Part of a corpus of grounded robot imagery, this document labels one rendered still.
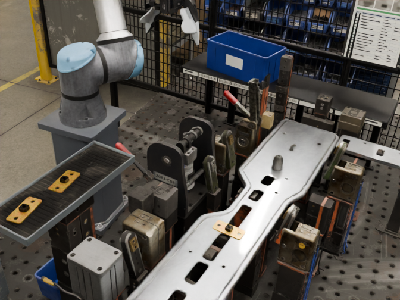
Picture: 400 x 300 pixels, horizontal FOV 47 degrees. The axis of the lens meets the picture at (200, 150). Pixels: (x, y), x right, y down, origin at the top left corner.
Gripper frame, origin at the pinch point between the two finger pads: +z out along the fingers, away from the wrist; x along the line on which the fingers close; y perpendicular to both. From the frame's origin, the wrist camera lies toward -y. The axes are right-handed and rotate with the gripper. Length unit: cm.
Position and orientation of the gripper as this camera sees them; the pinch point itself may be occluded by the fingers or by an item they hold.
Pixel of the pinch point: (172, 38)
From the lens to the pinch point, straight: 121.0
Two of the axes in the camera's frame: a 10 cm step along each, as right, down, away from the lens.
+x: 8.7, 3.0, -4.0
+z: -0.4, 8.4, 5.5
